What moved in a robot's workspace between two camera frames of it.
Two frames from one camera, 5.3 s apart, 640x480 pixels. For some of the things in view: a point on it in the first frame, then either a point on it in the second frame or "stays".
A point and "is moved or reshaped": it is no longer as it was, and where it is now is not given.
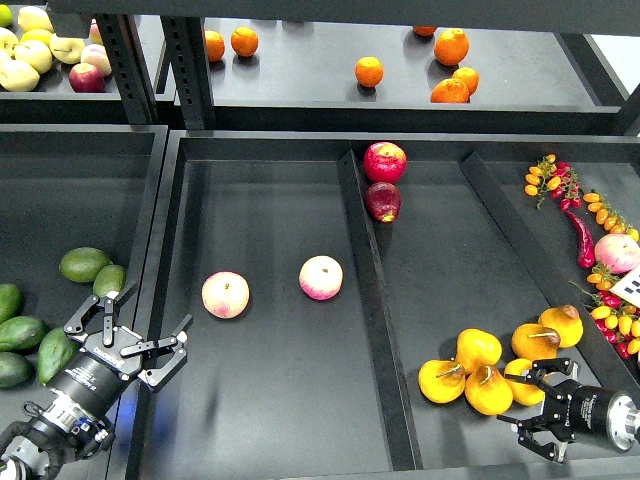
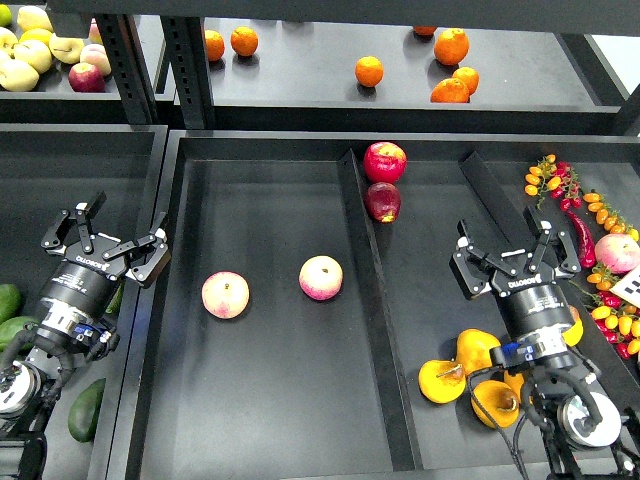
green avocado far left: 10,301 stays
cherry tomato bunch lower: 616,319 stays
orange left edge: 215,44 stays
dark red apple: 383,200 stays
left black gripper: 94,375 → 86,279
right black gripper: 570,410 → 531,299
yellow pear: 441,381 stays
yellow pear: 487,392 is moved or reshaped
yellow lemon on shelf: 37,35 stays
